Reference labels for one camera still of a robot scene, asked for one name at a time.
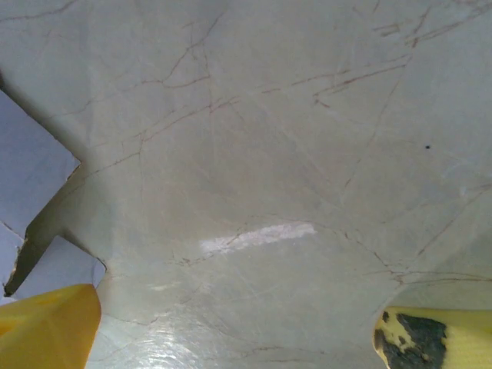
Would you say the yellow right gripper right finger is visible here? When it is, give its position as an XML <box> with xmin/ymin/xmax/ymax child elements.
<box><xmin>373</xmin><ymin>305</ymin><xmax>492</xmax><ymax>369</ymax></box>

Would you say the lavender white cardboard paper box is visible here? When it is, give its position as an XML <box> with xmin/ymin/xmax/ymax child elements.
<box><xmin>0</xmin><ymin>88</ymin><xmax>108</xmax><ymax>307</ymax></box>

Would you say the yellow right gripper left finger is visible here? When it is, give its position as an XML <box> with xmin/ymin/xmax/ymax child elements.
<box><xmin>0</xmin><ymin>283</ymin><xmax>103</xmax><ymax>369</ymax></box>

